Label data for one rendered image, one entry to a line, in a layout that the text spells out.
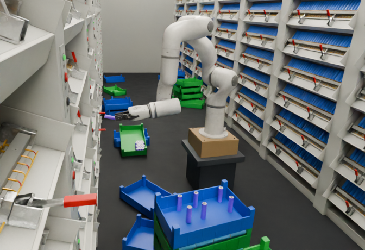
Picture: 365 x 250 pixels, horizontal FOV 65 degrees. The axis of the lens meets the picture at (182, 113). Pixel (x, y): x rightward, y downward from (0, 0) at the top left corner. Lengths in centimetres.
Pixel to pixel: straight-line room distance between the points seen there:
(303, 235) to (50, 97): 157
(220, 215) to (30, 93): 83
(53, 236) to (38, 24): 38
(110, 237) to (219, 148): 78
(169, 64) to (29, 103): 99
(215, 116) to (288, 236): 77
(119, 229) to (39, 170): 125
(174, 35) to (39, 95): 100
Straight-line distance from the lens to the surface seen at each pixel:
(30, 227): 37
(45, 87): 50
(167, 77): 143
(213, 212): 115
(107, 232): 168
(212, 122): 179
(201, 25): 147
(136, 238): 163
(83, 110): 124
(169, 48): 142
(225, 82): 169
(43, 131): 52
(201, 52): 161
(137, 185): 197
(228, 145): 181
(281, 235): 177
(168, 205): 115
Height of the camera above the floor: 110
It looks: 19 degrees down
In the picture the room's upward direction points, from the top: 3 degrees clockwise
